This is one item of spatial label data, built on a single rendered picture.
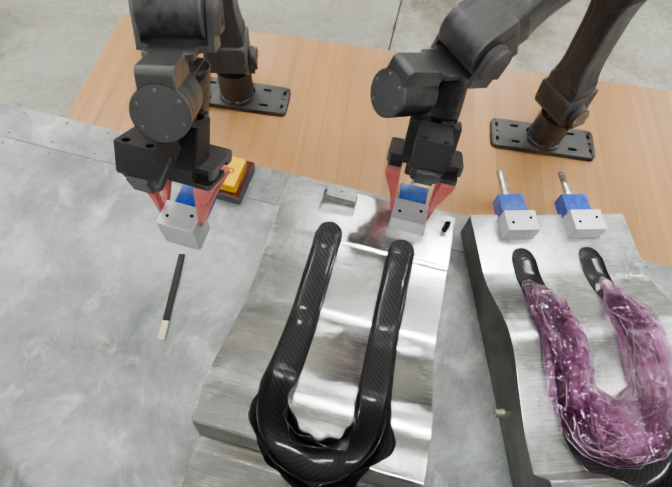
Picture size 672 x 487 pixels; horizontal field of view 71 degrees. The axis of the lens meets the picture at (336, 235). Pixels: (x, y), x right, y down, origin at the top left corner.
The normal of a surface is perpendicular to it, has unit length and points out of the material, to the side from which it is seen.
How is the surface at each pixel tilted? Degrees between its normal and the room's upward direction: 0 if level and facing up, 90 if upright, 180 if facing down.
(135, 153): 64
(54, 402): 0
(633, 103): 0
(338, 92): 0
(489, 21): 25
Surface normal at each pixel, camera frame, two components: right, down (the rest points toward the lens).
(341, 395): 0.15, -0.73
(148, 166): -0.18, 0.54
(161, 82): 0.04, 0.57
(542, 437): 0.07, -0.42
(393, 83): -0.80, 0.20
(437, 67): 0.36, -0.59
